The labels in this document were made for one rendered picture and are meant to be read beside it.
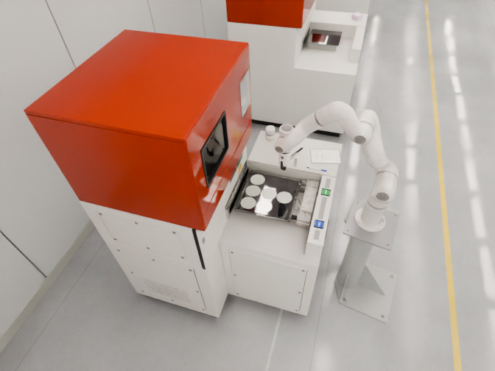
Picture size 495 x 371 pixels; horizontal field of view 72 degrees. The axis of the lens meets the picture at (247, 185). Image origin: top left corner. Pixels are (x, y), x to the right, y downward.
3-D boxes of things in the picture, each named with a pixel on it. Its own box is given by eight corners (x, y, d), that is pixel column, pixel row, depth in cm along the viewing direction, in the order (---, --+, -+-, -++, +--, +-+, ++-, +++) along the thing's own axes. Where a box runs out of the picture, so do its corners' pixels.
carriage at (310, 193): (296, 225, 215) (296, 222, 213) (306, 184, 238) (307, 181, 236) (309, 228, 213) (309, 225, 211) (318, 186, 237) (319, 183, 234)
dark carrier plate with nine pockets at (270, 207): (236, 208, 221) (236, 207, 220) (251, 171, 243) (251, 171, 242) (287, 220, 213) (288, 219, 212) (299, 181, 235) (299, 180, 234)
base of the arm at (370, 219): (387, 213, 221) (395, 195, 207) (382, 235, 210) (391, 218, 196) (357, 204, 227) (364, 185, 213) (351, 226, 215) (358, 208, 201)
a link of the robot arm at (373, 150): (376, 196, 195) (381, 177, 204) (398, 194, 187) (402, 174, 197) (347, 126, 169) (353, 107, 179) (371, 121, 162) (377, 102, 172)
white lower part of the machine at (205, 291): (138, 297, 277) (103, 242, 216) (181, 218, 329) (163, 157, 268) (220, 322, 261) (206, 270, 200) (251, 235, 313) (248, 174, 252)
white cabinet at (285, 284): (228, 298, 273) (218, 243, 213) (261, 207, 335) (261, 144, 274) (307, 321, 259) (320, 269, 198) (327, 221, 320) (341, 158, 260)
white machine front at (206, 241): (202, 269, 201) (191, 230, 171) (244, 173, 252) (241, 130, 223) (207, 270, 200) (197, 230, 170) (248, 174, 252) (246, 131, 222)
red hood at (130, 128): (79, 200, 186) (22, 110, 143) (150, 115, 238) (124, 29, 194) (205, 232, 169) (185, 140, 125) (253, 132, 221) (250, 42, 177)
